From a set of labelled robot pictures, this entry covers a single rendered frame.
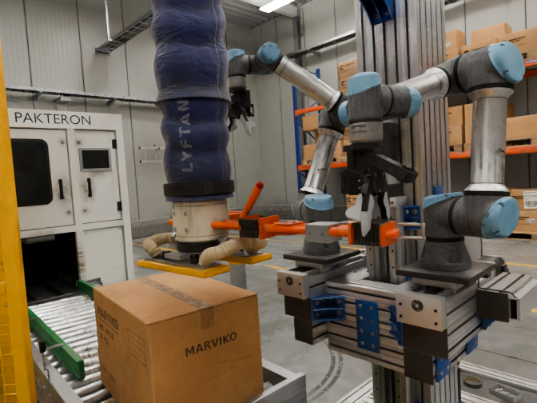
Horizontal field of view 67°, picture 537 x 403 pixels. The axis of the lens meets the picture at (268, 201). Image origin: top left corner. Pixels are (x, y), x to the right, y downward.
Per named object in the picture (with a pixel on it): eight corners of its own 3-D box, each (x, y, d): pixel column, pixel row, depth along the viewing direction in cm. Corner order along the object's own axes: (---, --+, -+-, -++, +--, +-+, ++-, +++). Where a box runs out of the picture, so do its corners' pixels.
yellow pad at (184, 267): (136, 266, 132) (135, 251, 131) (162, 260, 139) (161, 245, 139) (204, 279, 110) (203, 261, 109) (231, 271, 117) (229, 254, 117)
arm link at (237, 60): (248, 47, 161) (227, 47, 159) (249, 75, 162) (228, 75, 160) (244, 53, 169) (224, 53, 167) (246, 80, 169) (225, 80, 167)
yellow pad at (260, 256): (183, 255, 146) (182, 241, 146) (204, 250, 154) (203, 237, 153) (252, 265, 124) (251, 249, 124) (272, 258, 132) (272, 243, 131)
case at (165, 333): (101, 381, 167) (92, 287, 164) (188, 352, 191) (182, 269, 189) (158, 455, 119) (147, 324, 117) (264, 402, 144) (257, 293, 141)
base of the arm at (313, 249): (318, 247, 173) (317, 224, 173) (348, 250, 162) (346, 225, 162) (295, 253, 163) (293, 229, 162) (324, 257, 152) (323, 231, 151)
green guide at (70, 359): (-3, 308, 282) (-4, 295, 282) (14, 304, 289) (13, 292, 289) (58, 389, 162) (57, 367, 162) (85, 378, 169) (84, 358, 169)
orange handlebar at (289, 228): (147, 226, 146) (146, 217, 146) (210, 217, 169) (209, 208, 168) (393, 244, 86) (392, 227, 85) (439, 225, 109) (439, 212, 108)
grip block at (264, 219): (236, 238, 114) (236, 217, 113) (260, 233, 121) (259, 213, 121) (259, 240, 108) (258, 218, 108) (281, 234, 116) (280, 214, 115)
